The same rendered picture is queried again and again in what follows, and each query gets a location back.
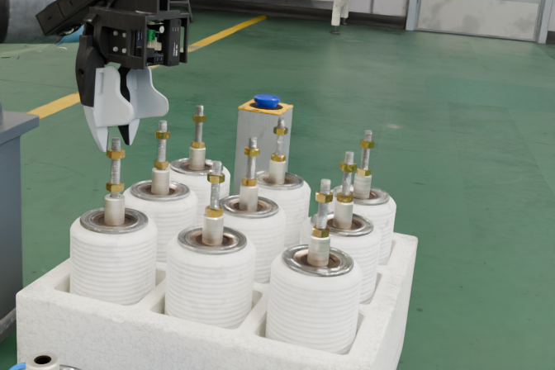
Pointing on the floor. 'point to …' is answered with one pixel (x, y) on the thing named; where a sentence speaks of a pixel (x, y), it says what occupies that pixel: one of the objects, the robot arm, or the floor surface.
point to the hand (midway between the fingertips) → (111, 135)
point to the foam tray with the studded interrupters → (30, 295)
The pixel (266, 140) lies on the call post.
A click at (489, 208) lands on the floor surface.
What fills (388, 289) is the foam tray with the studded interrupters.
